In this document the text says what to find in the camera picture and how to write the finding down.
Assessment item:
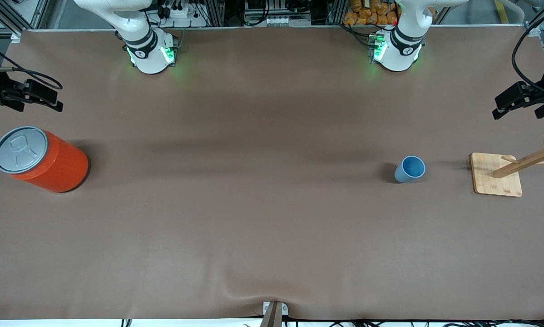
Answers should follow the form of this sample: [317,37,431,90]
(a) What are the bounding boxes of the orange can grey lid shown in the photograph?
[0,126,90,193]

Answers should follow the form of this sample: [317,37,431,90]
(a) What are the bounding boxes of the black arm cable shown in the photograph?
[512,4,544,94]
[0,39,64,90]

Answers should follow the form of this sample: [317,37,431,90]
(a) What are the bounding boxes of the wooden mug tree stand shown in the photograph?
[470,122,544,198]

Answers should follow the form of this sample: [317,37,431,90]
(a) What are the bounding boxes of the black floor cable bundle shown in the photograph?
[283,318,544,327]

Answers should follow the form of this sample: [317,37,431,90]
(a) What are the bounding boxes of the aluminium profile frame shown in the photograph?
[0,0,544,44]

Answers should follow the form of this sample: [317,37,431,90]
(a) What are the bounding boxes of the grey metal table bracket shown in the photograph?
[262,301,289,317]

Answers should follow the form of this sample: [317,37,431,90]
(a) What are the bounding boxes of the right arm base control box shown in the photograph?
[160,39,178,65]

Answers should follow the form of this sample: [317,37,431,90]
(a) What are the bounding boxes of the brown table cover mat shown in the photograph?
[0,25,544,321]

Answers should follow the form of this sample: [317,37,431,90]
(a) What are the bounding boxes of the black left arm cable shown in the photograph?
[512,4,544,94]

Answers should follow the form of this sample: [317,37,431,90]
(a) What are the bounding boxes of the light blue plastic cup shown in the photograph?
[394,155,426,184]

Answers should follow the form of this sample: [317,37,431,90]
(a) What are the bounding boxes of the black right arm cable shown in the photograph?
[0,39,64,90]

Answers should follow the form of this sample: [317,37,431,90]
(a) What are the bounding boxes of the white connector block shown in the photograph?
[265,16,312,26]

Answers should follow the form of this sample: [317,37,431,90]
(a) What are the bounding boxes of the dark camera mount pole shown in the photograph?
[259,302,283,327]

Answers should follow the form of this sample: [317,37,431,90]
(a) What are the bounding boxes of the left arm base control box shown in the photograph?
[368,33,387,63]

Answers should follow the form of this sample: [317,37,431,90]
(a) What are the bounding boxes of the white power strip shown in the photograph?
[163,0,209,28]

